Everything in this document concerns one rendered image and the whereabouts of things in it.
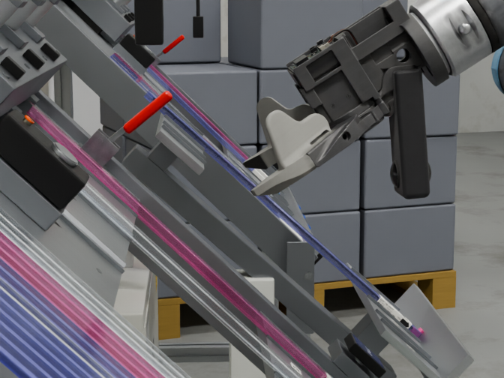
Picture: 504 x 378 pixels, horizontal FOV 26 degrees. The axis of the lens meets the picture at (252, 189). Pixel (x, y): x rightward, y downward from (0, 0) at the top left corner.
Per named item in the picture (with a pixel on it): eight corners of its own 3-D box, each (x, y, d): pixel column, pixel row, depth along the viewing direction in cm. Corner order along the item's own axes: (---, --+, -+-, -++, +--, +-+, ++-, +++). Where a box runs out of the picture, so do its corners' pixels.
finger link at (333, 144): (284, 158, 94) (344, 107, 98) (295, 175, 94) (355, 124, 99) (316, 147, 90) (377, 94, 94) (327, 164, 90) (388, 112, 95)
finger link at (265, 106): (232, 112, 107) (301, 74, 101) (265, 162, 108) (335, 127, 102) (217, 125, 105) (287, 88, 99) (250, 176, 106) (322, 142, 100)
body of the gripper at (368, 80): (278, 68, 100) (389, -4, 100) (328, 145, 102) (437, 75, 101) (286, 75, 93) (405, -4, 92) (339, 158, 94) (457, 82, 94)
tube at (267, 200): (415, 336, 154) (420, 330, 154) (416, 339, 152) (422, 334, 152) (143, 96, 146) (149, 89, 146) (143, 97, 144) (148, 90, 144)
